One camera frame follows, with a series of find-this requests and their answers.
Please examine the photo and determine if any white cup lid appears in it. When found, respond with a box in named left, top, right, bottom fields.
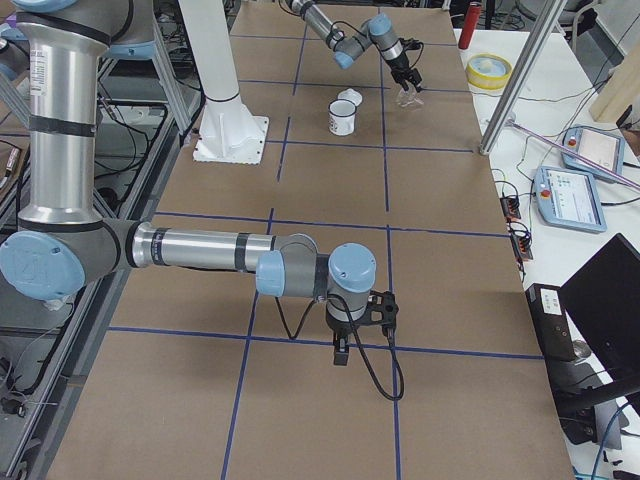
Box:
left=337, top=88, right=363, bottom=107

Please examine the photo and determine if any black box with label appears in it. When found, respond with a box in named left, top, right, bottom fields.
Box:
left=526, top=283, right=576, bottom=362

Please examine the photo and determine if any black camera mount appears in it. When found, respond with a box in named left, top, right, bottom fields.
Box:
left=358, top=290, right=399, bottom=337
left=400, top=38, right=424, bottom=52

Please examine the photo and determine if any aluminium frame post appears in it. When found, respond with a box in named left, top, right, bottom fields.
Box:
left=479, top=0, right=566, bottom=155

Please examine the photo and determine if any yellow tape roll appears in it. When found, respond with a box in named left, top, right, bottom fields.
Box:
left=465, top=53, right=513, bottom=90

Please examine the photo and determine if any brown paper table cover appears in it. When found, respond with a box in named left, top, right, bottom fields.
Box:
left=48, top=2, right=572, bottom=479

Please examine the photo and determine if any blue teach pendant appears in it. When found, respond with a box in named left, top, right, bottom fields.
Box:
left=562, top=126, right=624, bottom=179
left=533, top=166, right=607, bottom=233

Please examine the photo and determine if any black monitor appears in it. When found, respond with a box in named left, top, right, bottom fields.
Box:
left=560, top=233, right=640, bottom=379

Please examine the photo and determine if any white enamel patterned cup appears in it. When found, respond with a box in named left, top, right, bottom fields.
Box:
left=328, top=99, right=357, bottom=136

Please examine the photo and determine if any near blue teach pendant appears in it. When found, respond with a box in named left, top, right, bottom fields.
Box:
left=533, top=166, right=607, bottom=233

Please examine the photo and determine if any black orange connector block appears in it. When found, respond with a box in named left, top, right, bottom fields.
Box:
left=500, top=195, right=521, bottom=221
left=511, top=231, right=533, bottom=262

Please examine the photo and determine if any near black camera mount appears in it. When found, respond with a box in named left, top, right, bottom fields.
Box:
left=358, top=290, right=399, bottom=337

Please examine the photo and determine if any far blue teach pendant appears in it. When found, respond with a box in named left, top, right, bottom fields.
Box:
left=562, top=126, right=624, bottom=179

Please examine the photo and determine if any red cylinder can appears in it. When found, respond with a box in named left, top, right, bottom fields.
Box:
left=458, top=1, right=482, bottom=50

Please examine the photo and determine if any wooden beam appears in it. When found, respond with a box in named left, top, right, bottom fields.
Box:
left=589, top=45, right=639, bottom=123

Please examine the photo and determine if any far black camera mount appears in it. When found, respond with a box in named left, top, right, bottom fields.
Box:
left=400, top=38, right=424, bottom=52

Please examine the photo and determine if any white camera pole base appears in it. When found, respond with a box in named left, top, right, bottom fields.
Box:
left=179, top=0, right=269, bottom=165

